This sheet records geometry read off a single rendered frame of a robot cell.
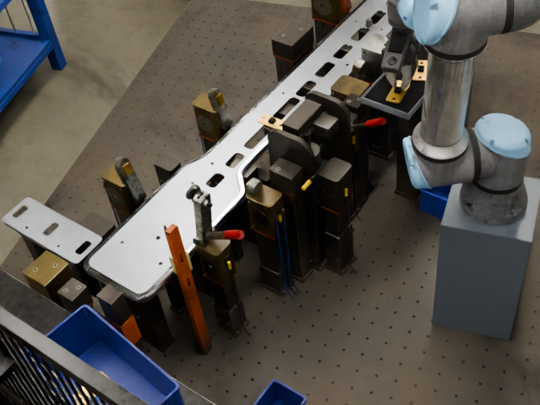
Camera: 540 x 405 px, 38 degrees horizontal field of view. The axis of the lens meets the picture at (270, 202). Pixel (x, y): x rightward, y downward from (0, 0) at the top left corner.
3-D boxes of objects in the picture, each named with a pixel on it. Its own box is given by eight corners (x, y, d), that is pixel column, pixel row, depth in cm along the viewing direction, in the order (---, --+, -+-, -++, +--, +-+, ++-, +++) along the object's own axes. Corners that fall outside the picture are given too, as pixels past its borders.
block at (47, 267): (86, 332, 217) (46, 249, 190) (107, 345, 213) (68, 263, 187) (65, 353, 213) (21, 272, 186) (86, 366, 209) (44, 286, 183)
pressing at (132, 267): (366, -10, 265) (366, -14, 264) (425, 7, 255) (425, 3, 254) (77, 267, 195) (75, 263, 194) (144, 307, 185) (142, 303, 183)
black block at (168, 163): (175, 217, 243) (155, 148, 222) (199, 229, 239) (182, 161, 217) (164, 228, 240) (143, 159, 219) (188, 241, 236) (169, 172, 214)
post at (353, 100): (353, 193, 242) (351, 92, 213) (368, 198, 240) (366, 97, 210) (345, 202, 239) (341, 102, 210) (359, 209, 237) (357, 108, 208)
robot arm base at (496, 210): (530, 184, 184) (537, 153, 176) (521, 231, 174) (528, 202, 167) (465, 173, 188) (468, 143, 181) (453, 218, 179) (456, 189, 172)
